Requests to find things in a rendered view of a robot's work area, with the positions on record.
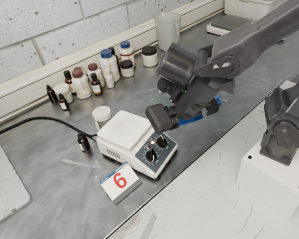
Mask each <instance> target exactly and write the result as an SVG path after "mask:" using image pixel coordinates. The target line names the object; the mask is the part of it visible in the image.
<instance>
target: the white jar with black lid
mask: <svg viewBox="0 0 299 239"><path fill-rule="evenodd" d="M142 58H143V64H144V66H146V67H153V66H156V65H157V64H158V57H157V48H156V47H154V46H146V47H144V48H142Z"/></svg>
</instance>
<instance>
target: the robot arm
mask: <svg viewBox="0 0 299 239"><path fill-rule="evenodd" d="M298 30H299V0H287V1H286V2H285V3H283V4H281V5H280V6H278V7H277V8H276V9H274V10H273V11H271V12H270V13H268V14H267V15H265V16H264V17H263V18H261V19H260V20H258V21H256V22H254V23H252V24H250V25H247V26H244V27H240V28H236V29H234V30H232V31H230V32H228V33H226V34H224V35H222V36H220V37H219V38H218V39H217V40H216V41H215V42H214V43H212V44H210V45H207V46H205V47H202V48H200V49H197V52H196V55H194V54H192V53H191V52H189V51H187V50H185V49H183V48H181V47H180V46H179V45H177V44H175V43H173V42H172V43H171V44H170V46H169V47H168V49H167V50H166V51H165V52H164V54H163V56H162V58H161V60H160V62H159V64H158V67H157V69H156V70H155V74H156V75H158V76H160V77H161V78H160V79H159V80H158V83H157V88H158V89H159V90H160V91H161V92H162V93H165V92H166V93H168V94H169V95H170V96H171V97H170V99H169V100H170V102H171V103H174V104H175V105H173V106H170V107H169V108H168V107H167V106H163V105H162V104H161V103H159V104H155V105H152V106H148V107H147V109H146V110H145V114H146V116H147V118H148V120H149V121H150V123H151V125H152V127H153V128H154V130H155V132H156V133H157V134H160V133H162V132H165V131H168V130H174V129H177V128H179V126H181V125H184V124H188V123H191V122H195V121H197V120H201V119H202V118H203V115H202V111H201V110H202V109H203V108H206V110H207V111H208V112H207V113H206V115H207V116H208V115H211V114H214V113H216V112H218V111H219V104H218V103H217V101H216V100H215V98H214V97H215V96H216V95H217V94H218V93H219V92H220V91H221V90H224V91H226V92H228V93H230V94H233V93H234V86H235V80H234V78H235V77H237V76H239V75H240V74H241V73H243V72H244V71H245V70H246V69H248V68H249V67H250V66H252V65H253V64H254V63H255V62H256V61H257V59H258V58H259V57H260V56H261V55H262V53H263V52H264V51H266V50H267V49H268V48H269V47H271V46H272V45H274V44H276V43H278V42H279V41H281V40H283V39H284V38H286V37H288V36H289V35H291V34H293V33H295V32H296V31H298ZM208 57H211V62H209V63H207V59H208ZM194 75H195V76H194ZM193 76H194V78H193V79H192V77H193ZM191 79H192V80H191ZM190 80H191V82H190ZM264 113H265V118H266V125H267V129H266V131H265V133H264V135H263V138H262V142H261V147H262V148H261V149H260V151H259V154H260V155H263V156H265V157H267V158H269V159H272V160H274V161H276V162H278V163H281V164H283V165H285V166H290V164H291V162H292V159H293V157H294V155H295V153H296V151H297V149H298V148H299V82H298V83H297V84H296V85H294V86H293V87H290V88H287V89H285V90H284V89H282V88H280V87H277V88H276V89H275V90H274V92H273V93H272V94H271V95H270V96H269V97H267V98H265V104H264Z"/></svg>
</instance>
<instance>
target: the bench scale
mask: <svg viewBox="0 0 299 239"><path fill-rule="evenodd" d="M252 23H254V21H252V19H248V18H242V17H238V16H233V15H225V16H223V17H221V18H219V19H217V20H215V21H214V22H212V23H210V24H208V25H207V26H206V30H207V32H210V33H213V34H217V35H220V36H222V35H224V34H226V33H228V32H230V31H232V30H234V29H236V28H240V27H244V26H247V25H250V24H252Z"/></svg>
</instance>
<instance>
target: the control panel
mask: <svg viewBox="0 0 299 239"><path fill-rule="evenodd" d="M161 135H162V136H163V137H164V139H165V140H166V141H167V146H166V147H165V148H160V147H159V146H158V145H157V143H156V141H157V139H158V138H159V137H160V136H161ZM152 141H154V144H152ZM175 145H176V143H175V142H174V141H173V140H171V139H170V138H169V137H168V136H166V135H165V134H164V133H160V134H157V133H156V132H155V131H154V132H153V134H152V135H151V136H150V137H149V139H148V140H147V141H146V142H145V143H144V145H143V146H142V147H141V148H140V149H139V151H138V152H137V153H136V154H135V157H136V158H138V159H139V160H140V161H141V162H142V163H143V164H145V165H146V166H147V167H148V168H149V169H151V170H152V171H153V172H155V173H156V172H157V171H158V170H159V168H160V167H161V165H162V164H163V162H164V161H165V160H166V158H167V157H168V155H169V154H170V152H171V151H172V149H173V148H174V147H175ZM148 146H150V148H148ZM151 149H154V151H155V153H156V155H157V159H156V161H154V162H149V161H148V160H147V159H146V156H145V155H146V153H147V152H148V151H150V150H151Z"/></svg>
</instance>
